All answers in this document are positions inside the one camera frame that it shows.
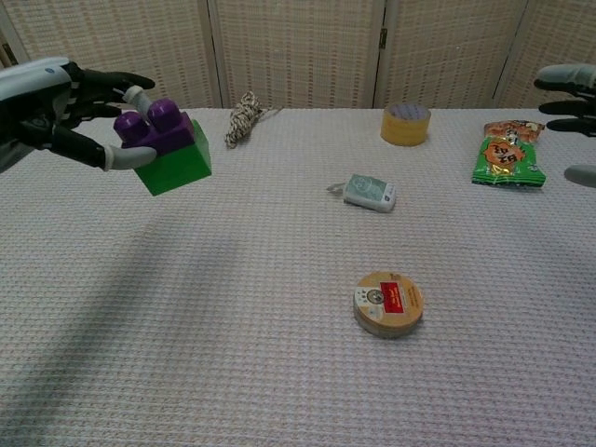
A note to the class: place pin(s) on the green white tissue pack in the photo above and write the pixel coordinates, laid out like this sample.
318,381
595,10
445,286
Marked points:
368,191

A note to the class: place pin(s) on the white woven table cloth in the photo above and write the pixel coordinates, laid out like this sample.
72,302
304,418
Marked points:
233,302

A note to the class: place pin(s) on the yellow tape roll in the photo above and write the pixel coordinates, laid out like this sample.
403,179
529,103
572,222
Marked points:
404,128

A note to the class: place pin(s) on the beige woven folding screen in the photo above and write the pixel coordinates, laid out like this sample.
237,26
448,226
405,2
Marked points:
298,51

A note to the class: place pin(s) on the purple toy piece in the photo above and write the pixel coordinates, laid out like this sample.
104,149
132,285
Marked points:
158,132

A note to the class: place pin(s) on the green orange snack bag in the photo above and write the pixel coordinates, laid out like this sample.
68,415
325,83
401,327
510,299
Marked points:
507,160

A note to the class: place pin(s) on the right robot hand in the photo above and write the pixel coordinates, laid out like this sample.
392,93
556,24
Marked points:
570,77

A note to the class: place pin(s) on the round gold tin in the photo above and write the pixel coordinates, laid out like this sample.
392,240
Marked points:
388,305

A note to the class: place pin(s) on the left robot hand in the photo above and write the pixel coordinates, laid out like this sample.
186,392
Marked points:
42,116

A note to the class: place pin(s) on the green toy piece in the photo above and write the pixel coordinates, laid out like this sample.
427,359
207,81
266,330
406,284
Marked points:
179,165

